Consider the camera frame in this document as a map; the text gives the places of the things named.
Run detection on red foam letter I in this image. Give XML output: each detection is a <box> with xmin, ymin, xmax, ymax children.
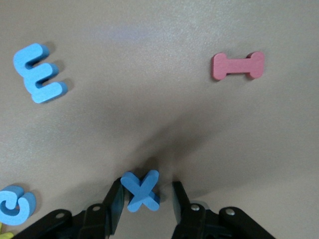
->
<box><xmin>211</xmin><ymin>51</ymin><xmax>265</xmax><ymax>81</ymax></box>

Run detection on yellow foam letter Y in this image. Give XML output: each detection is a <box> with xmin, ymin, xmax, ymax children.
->
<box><xmin>0</xmin><ymin>223</ymin><xmax>14</xmax><ymax>239</ymax></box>

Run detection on blue foam letter X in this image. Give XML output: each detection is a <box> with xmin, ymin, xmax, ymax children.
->
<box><xmin>120</xmin><ymin>170</ymin><xmax>160</xmax><ymax>213</ymax></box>

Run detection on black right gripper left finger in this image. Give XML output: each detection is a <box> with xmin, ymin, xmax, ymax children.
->
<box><xmin>12</xmin><ymin>177</ymin><xmax>125</xmax><ymax>239</ymax></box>

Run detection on blue foam letter G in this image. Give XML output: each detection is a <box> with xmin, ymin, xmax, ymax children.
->
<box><xmin>0</xmin><ymin>185</ymin><xmax>37</xmax><ymax>226</ymax></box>

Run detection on brown table cover mat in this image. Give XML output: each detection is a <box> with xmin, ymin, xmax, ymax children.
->
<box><xmin>0</xmin><ymin>0</ymin><xmax>319</xmax><ymax>239</ymax></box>

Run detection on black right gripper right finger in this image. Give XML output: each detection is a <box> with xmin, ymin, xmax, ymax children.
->
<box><xmin>171</xmin><ymin>181</ymin><xmax>277</xmax><ymax>239</ymax></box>

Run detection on blue foam letter E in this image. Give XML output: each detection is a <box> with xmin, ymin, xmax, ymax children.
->
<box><xmin>12</xmin><ymin>43</ymin><xmax>69</xmax><ymax>104</ymax></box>

